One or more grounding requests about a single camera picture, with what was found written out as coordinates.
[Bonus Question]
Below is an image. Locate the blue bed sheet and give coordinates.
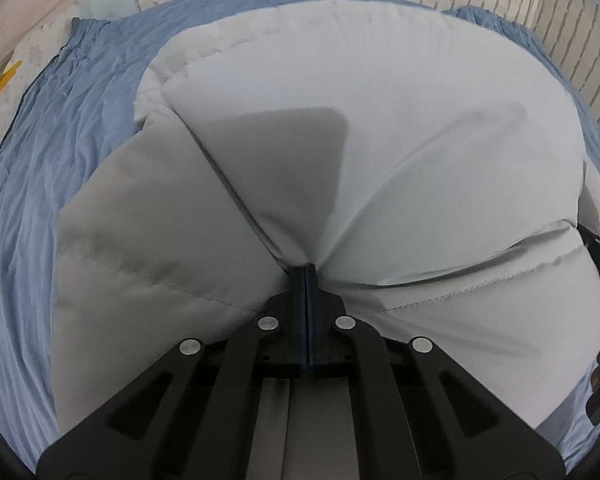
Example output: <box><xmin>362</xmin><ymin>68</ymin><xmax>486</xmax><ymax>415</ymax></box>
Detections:
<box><xmin>0</xmin><ymin>0</ymin><xmax>600</xmax><ymax>470</ymax></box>

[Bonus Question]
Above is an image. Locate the light grey down jacket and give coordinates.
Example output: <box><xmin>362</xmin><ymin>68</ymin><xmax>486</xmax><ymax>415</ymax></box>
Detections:
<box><xmin>49</xmin><ymin>0</ymin><xmax>600</xmax><ymax>480</ymax></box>

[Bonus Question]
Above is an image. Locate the floral mattress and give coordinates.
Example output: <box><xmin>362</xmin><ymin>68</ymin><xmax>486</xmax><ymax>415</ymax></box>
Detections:
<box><xmin>0</xmin><ymin>4</ymin><xmax>79</xmax><ymax>145</ymax></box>

